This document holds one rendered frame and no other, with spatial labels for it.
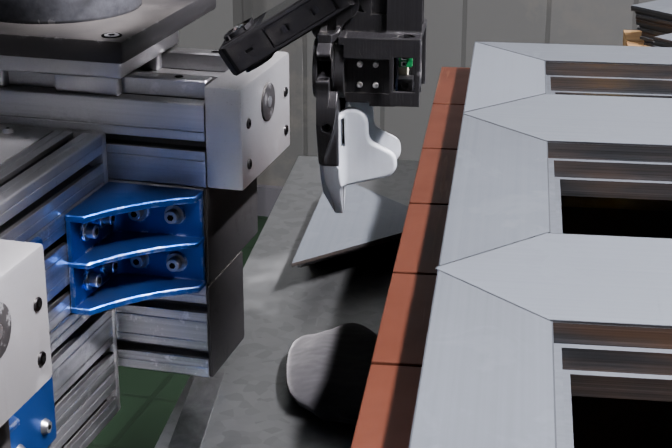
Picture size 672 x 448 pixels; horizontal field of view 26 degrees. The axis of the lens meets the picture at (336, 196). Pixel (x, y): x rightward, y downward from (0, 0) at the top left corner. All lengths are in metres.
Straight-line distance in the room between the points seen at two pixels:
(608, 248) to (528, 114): 0.39
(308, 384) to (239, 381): 0.09
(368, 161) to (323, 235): 0.53
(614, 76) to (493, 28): 1.70
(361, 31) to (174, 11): 0.24
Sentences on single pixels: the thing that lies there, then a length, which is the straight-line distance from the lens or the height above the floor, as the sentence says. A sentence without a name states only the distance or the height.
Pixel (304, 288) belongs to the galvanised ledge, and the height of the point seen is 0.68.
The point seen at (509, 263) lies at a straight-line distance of 1.18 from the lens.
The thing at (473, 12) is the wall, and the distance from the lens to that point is 3.51.
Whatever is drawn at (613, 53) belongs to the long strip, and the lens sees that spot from 1.87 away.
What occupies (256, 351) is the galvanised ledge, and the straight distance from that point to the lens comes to 1.46.
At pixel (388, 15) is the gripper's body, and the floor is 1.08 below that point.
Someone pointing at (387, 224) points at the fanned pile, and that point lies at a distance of 1.68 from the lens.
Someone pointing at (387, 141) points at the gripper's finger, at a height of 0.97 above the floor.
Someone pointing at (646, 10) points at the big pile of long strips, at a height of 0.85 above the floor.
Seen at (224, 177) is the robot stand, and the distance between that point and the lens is 1.23.
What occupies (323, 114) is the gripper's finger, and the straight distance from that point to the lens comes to 1.09.
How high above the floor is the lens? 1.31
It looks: 20 degrees down
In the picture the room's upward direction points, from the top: straight up
